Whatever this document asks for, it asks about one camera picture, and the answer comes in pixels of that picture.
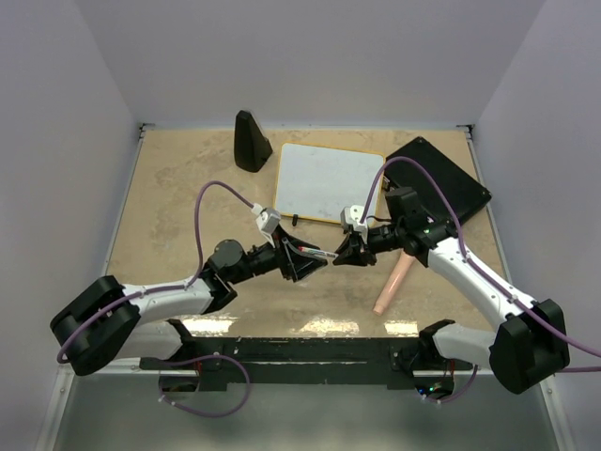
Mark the pink plastic handle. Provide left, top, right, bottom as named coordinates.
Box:
left=372, top=253, right=415, bottom=316

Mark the black wedge stand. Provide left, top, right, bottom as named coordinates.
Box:
left=234, top=110, right=273, bottom=173

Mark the yellow framed whiteboard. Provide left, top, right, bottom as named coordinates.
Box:
left=273, top=142, right=385, bottom=224

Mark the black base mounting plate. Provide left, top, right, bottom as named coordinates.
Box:
left=140, top=337, right=472, bottom=391

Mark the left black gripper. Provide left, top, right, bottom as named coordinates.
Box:
left=228, top=224, right=327, bottom=285

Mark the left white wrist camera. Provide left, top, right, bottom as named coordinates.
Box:
left=252, top=203, right=281, bottom=245

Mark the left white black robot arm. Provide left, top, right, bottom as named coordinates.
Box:
left=50, top=226, right=332, bottom=376

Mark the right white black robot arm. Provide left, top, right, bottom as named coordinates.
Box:
left=333, top=188, right=570, bottom=394

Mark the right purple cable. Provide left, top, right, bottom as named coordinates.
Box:
left=361, top=156, right=601, bottom=405

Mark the whiteboard marker pen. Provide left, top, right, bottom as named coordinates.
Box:
left=298, top=246, right=338, bottom=259

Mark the black flat electronic box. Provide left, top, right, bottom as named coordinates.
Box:
left=384, top=136, right=492, bottom=225

